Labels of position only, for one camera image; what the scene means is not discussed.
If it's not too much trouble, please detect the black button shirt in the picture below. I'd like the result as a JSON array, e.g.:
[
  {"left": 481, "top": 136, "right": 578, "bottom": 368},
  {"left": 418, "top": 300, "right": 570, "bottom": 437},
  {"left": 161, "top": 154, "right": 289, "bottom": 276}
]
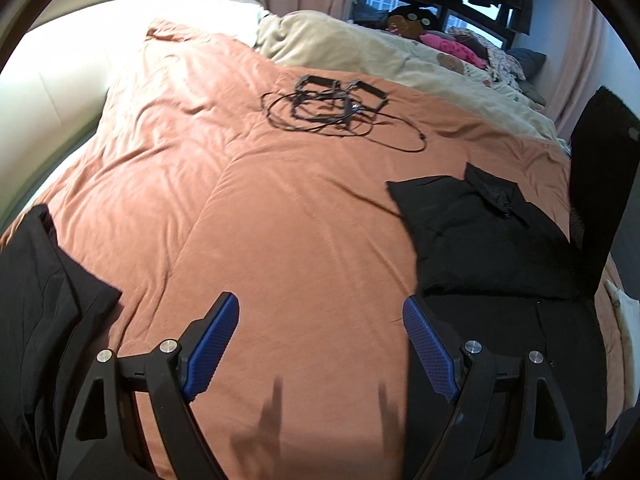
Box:
[{"left": 387, "top": 165, "right": 608, "bottom": 468}]

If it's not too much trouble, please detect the folded black clothes pile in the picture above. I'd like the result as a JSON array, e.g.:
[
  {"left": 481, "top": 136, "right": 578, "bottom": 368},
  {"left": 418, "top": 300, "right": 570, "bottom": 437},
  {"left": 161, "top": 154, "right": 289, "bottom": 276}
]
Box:
[{"left": 1, "top": 205, "right": 122, "bottom": 479}]

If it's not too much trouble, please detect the orange bed blanket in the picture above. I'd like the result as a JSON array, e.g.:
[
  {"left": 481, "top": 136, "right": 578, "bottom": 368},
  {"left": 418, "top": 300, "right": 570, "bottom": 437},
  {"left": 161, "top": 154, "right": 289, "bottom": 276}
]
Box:
[{"left": 0, "top": 20, "right": 626, "bottom": 480}]

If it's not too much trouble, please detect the cream padded headboard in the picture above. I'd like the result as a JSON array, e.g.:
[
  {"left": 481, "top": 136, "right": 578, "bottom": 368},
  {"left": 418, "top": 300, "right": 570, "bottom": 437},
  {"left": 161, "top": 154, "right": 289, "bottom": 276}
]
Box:
[{"left": 0, "top": 0, "right": 241, "bottom": 231}]

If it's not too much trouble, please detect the floral patterned cloth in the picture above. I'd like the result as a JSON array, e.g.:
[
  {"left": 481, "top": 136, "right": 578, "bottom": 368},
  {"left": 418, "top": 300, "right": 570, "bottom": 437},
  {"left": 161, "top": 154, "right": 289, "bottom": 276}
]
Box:
[{"left": 447, "top": 27, "right": 526, "bottom": 90}]

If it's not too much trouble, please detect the dark blue pillow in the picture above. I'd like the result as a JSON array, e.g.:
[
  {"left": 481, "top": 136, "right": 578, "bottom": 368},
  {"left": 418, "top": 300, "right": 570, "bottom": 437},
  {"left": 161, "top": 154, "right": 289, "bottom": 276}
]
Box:
[{"left": 506, "top": 48, "right": 547, "bottom": 80}]

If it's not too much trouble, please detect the pink garment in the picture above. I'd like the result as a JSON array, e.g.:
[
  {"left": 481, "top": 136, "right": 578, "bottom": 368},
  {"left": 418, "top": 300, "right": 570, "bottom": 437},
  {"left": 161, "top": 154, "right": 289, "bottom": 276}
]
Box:
[{"left": 420, "top": 32, "right": 487, "bottom": 70}]

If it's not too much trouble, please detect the white pillow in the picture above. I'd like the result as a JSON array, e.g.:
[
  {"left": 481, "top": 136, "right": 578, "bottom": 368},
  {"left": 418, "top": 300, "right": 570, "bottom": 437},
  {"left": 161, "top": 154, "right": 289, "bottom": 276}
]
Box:
[{"left": 30, "top": 0, "right": 269, "bottom": 46}]

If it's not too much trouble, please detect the brown plush toy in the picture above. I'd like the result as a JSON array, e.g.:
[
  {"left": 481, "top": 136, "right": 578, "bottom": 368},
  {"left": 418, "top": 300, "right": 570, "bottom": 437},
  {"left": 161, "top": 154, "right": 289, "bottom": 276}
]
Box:
[{"left": 387, "top": 4, "right": 442, "bottom": 40}]

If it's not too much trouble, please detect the beige duvet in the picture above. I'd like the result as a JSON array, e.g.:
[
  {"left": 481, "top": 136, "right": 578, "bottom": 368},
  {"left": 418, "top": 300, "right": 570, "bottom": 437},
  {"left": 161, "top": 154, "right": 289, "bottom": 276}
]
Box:
[{"left": 255, "top": 10, "right": 570, "bottom": 152}]

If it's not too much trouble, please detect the black cable bundle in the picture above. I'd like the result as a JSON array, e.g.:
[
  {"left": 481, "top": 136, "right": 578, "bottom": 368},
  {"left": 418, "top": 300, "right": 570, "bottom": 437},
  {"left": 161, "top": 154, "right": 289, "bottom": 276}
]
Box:
[{"left": 259, "top": 74, "right": 428, "bottom": 154}]

